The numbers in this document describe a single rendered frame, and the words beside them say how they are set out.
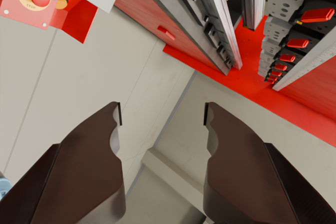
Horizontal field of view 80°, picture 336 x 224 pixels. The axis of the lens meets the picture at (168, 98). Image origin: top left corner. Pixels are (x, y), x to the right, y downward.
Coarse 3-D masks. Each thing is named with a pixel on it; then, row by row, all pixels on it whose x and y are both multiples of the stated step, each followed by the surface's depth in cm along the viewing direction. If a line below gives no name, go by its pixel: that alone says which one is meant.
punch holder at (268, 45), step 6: (264, 36) 83; (264, 42) 84; (270, 42) 81; (276, 42) 80; (264, 48) 92; (270, 48) 87; (276, 48) 83; (282, 48) 80; (288, 48) 78; (294, 48) 77; (288, 54) 83; (294, 54) 80; (300, 54) 77; (294, 60) 87
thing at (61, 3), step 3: (57, 0) 54; (60, 0) 54; (63, 0) 55; (57, 3) 55; (60, 3) 55; (63, 3) 56; (66, 3) 56; (57, 6) 56; (60, 6) 56; (63, 6) 57
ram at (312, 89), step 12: (324, 36) 55; (312, 48) 66; (324, 48) 61; (300, 60) 83; (288, 72) 112; (312, 72) 89; (324, 72) 81; (276, 84) 172; (288, 84) 144; (300, 84) 124; (312, 84) 109; (324, 84) 97; (288, 96) 202; (300, 96) 165; (312, 96) 139; (324, 96) 120; (312, 108) 192; (324, 108) 158
